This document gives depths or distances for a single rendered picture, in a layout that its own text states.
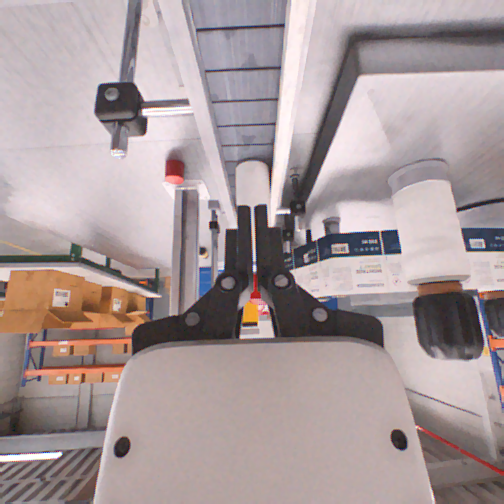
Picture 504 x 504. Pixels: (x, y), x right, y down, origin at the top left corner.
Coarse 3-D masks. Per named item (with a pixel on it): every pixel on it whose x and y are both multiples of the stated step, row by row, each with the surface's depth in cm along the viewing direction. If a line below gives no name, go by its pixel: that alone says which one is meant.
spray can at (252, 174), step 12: (240, 168) 40; (252, 168) 39; (264, 168) 40; (240, 180) 39; (252, 180) 38; (264, 180) 39; (240, 192) 39; (252, 192) 38; (264, 192) 39; (240, 204) 38; (252, 204) 37; (252, 216) 37; (252, 228) 37; (252, 240) 36; (252, 300) 38
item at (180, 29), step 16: (160, 0) 12; (176, 0) 12; (176, 16) 13; (176, 32) 14; (192, 32) 15; (176, 48) 15; (192, 48) 15; (192, 64) 16; (192, 80) 17; (192, 96) 18; (208, 96) 19; (208, 112) 20; (208, 128) 21; (208, 144) 23; (208, 160) 25; (224, 176) 28; (224, 192) 32; (224, 208) 37
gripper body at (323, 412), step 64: (128, 384) 9; (192, 384) 9; (256, 384) 9; (320, 384) 9; (384, 384) 9; (128, 448) 8; (192, 448) 8; (256, 448) 8; (320, 448) 8; (384, 448) 8
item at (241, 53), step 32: (192, 0) 19; (224, 0) 20; (256, 0) 20; (224, 32) 22; (256, 32) 22; (224, 64) 25; (256, 64) 25; (224, 96) 28; (256, 96) 28; (224, 128) 33; (256, 128) 33; (224, 160) 40
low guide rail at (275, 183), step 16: (288, 0) 18; (304, 0) 17; (288, 16) 18; (304, 16) 18; (288, 32) 19; (288, 48) 20; (288, 64) 21; (288, 80) 22; (288, 96) 24; (288, 112) 26; (288, 128) 28; (272, 176) 40; (272, 192) 43; (272, 208) 49; (272, 224) 57
